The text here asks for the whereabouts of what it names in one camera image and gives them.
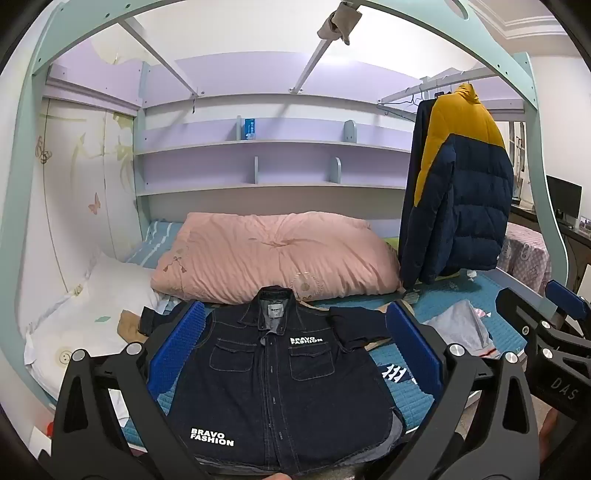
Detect beige cloth on bar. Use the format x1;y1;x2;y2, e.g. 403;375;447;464
316;2;361;46

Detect tan jacket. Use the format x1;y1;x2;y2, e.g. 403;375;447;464
117;295;416;356

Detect pink pillow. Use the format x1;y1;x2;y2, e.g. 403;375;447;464
151;211;402;305

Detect dark desk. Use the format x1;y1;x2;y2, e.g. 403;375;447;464
510;205;591;296

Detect pink patterned cloth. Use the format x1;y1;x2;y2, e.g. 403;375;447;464
496;222;552;296

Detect mint green bunk bed frame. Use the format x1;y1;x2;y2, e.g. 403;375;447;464
0;0;583;333

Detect dark hanging jacket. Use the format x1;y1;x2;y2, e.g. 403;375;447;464
398;97;439;289

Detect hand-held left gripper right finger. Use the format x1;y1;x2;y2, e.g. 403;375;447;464
385;302;541;480

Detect yellow and navy puffer jacket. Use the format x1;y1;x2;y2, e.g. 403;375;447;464
413;83;514;278

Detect dark denim shirt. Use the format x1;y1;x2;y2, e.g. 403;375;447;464
139;286;407;476

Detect grey garment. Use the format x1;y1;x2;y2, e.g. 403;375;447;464
422;300;502;358

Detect white clothes rail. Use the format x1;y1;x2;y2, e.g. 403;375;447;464
376;69;499;121

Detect lilac wall shelf unit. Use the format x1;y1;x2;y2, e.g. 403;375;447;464
134;58;522;198

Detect black monitor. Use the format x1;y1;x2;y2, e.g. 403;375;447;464
546;175;583;227

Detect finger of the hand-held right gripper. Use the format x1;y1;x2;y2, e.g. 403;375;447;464
544;279;591;340
495;288;555;340

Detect white wardrobe with butterflies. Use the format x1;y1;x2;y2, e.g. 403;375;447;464
0;97;139;324

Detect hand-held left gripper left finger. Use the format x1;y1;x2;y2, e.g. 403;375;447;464
50;301;206;480

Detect white pillow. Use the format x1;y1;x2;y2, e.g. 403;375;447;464
25;251;174;402

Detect blue striped sheet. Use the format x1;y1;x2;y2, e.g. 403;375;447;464
127;220;183;268

